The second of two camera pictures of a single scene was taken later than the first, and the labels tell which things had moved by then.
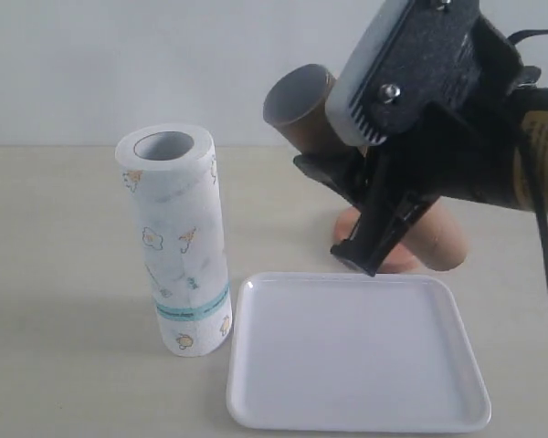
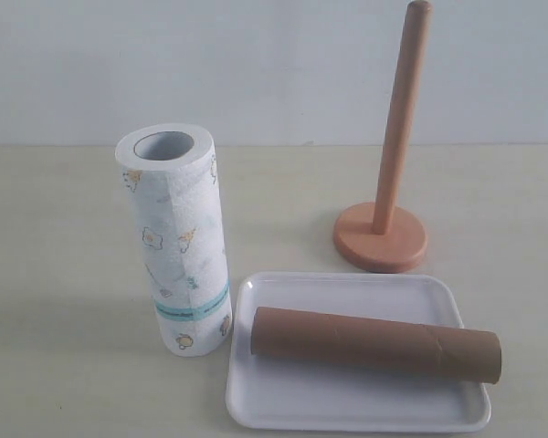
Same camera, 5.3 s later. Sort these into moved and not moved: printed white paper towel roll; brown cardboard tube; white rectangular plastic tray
Moved: brown cardboard tube
Not moved: white rectangular plastic tray; printed white paper towel roll
